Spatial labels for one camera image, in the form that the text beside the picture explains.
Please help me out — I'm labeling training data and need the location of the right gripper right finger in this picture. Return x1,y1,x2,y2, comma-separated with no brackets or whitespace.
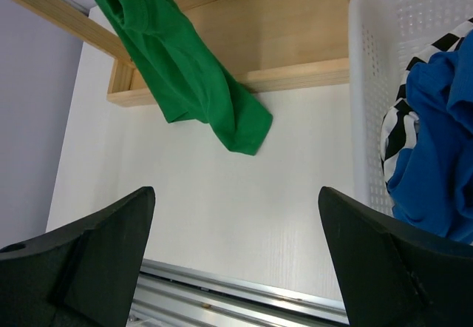
318,186,472,326

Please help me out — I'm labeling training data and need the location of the wooden clothes rack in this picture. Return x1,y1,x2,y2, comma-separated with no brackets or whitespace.
12,0,350,107

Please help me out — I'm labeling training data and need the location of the blue tank top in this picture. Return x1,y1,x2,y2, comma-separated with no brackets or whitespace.
386,33,472,245

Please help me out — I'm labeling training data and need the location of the white plastic basket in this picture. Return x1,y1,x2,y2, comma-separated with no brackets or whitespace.
348,0,472,215

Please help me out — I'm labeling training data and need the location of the green tank top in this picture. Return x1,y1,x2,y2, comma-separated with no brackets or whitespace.
95,0,273,155

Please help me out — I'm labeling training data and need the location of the black white striped tank top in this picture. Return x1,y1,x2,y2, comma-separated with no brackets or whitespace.
380,19,472,183

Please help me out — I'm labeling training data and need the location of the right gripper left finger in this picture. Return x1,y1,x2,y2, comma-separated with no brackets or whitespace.
1,186,155,326

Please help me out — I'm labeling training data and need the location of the aluminium mounting rail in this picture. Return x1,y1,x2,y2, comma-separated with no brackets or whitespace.
129,260,350,326

